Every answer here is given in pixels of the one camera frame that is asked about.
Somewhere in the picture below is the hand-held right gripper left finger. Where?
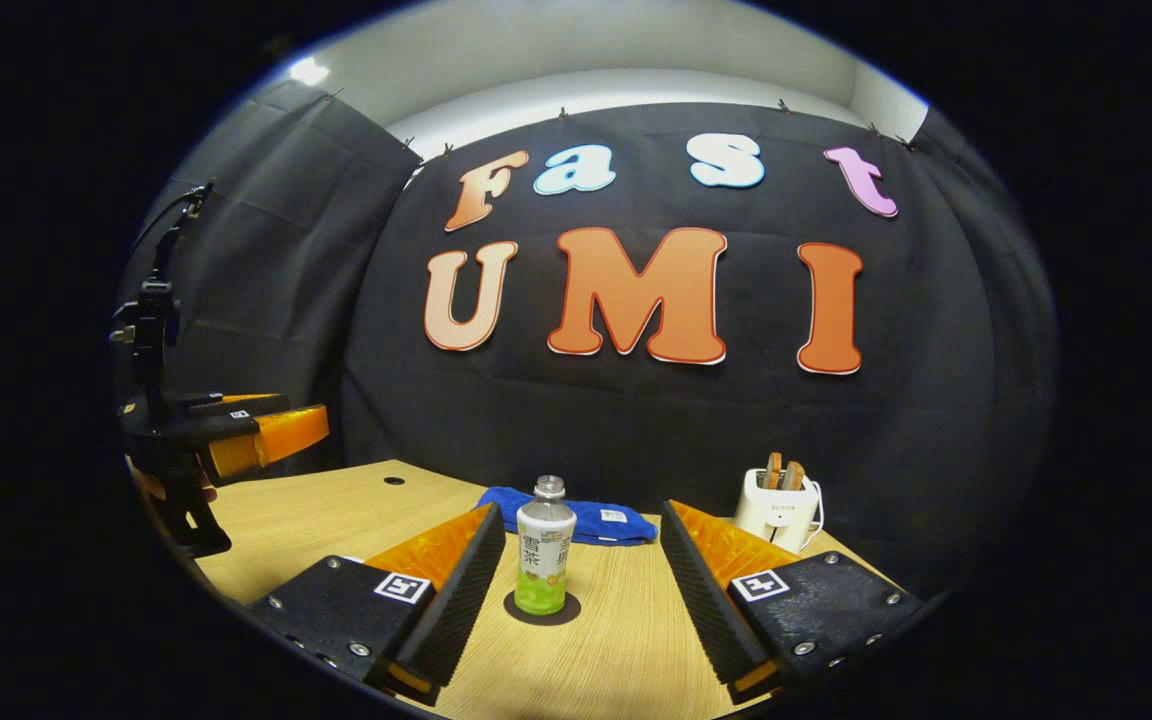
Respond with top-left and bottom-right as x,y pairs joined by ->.
246,502 -> 507,706

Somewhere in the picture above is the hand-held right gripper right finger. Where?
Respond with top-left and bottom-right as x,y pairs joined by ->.
660,499 -> 927,705

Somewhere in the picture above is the clear water bottle white label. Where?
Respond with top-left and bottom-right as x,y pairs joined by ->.
515,476 -> 578,617

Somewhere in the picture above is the dark brown round coaster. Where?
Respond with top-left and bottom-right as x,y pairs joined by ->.
503,590 -> 583,628

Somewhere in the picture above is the white toaster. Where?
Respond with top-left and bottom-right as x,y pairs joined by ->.
732,468 -> 825,556

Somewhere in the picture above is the blue towel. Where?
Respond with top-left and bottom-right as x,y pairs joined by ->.
477,486 -> 660,547

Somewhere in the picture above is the black backdrop cloth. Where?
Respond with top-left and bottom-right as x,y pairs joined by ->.
116,78 -> 1057,601

